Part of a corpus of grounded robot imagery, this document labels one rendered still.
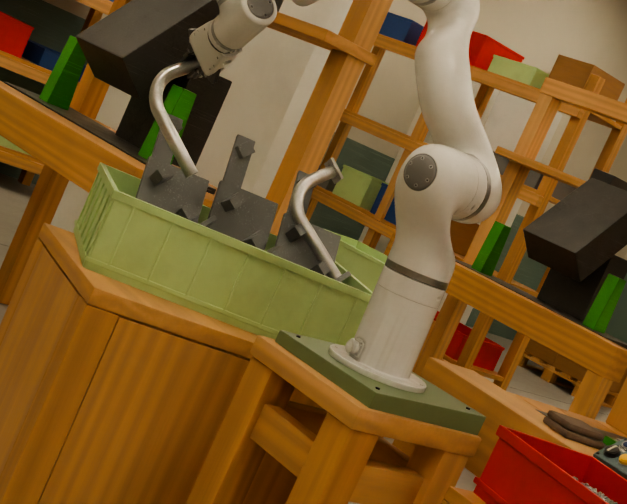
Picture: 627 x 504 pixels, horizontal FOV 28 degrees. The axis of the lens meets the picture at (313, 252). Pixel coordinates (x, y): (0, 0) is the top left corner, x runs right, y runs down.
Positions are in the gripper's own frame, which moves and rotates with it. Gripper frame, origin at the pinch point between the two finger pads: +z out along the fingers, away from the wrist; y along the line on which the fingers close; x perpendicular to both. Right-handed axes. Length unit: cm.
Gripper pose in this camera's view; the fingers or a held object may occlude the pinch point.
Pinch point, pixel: (192, 64)
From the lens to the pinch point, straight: 283.8
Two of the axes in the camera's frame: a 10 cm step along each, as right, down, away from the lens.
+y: -4.1, -9.1, 0.4
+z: -5.1, 2.6, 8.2
